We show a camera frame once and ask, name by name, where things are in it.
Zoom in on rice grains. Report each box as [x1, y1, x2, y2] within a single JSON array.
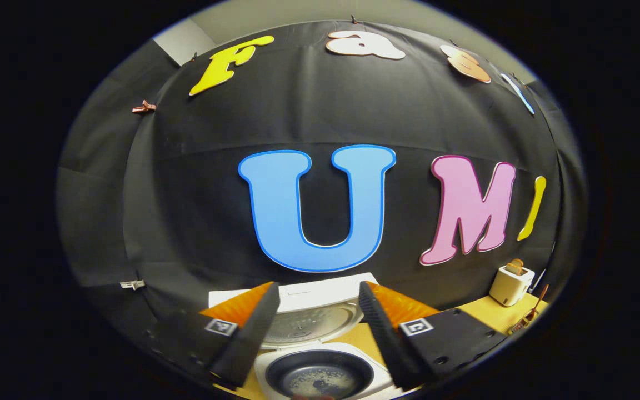
[[292, 371, 357, 396]]

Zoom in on white rice cooker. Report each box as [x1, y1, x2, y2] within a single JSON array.
[[209, 272, 409, 400]]

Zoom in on black backdrop cloth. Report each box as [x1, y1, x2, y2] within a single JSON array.
[[56, 19, 588, 356]]

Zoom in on white toaster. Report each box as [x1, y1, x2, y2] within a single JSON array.
[[489, 264, 536, 307]]

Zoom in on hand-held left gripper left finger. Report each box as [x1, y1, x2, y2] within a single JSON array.
[[148, 282, 281, 388]]

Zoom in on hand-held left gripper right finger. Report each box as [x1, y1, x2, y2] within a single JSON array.
[[358, 281, 508, 391]]

